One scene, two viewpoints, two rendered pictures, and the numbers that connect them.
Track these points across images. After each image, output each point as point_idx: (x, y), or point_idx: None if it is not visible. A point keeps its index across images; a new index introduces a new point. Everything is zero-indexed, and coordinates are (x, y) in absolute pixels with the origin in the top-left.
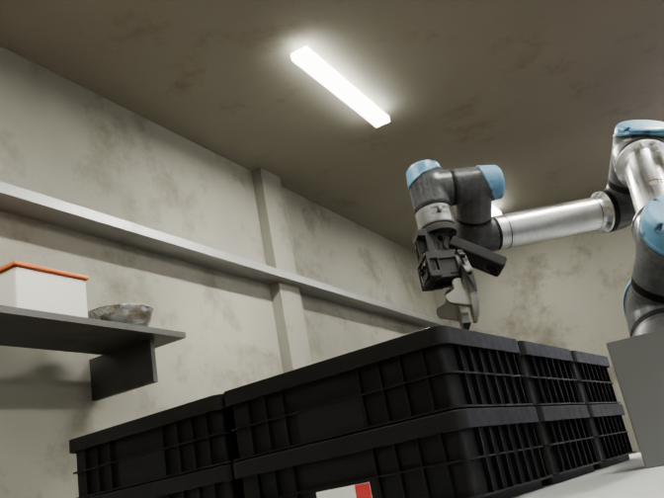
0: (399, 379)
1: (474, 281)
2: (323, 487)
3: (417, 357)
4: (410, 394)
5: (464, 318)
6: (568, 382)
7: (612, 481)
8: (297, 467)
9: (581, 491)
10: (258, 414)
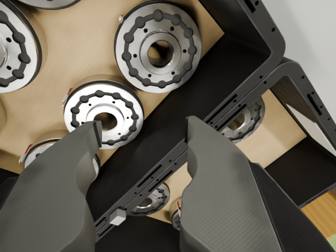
0: (296, 172)
1: (292, 205)
2: None
3: (321, 170)
4: (293, 160)
5: (90, 149)
6: None
7: (297, 29)
8: None
9: (309, 63)
10: None
